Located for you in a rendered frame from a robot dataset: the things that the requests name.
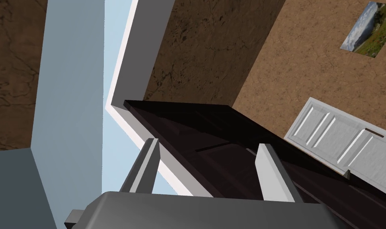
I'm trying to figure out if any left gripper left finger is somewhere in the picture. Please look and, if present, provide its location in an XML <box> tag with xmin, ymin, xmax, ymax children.
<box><xmin>119</xmin><ymin>138</ymin><xmax>161</xmax><ymax>194</ymax></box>

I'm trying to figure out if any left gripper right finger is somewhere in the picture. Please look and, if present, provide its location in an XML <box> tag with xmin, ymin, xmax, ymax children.
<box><xmin>255</xmin><ymin>143</ymin><xmax>304</xmax><ymax>204</ymax></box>

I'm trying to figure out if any landscape picture on wall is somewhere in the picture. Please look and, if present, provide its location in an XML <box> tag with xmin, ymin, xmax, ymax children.
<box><xmin>339</xmin><ymin>1</ymin><xmax>386</xmax><ymax>58</ymax></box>

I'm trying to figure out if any white panelled door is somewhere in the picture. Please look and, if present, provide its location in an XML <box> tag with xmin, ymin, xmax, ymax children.
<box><xmin>283</xmin><ymin>97</ymin><xmax>386</xmax><ymax>200</ymax></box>

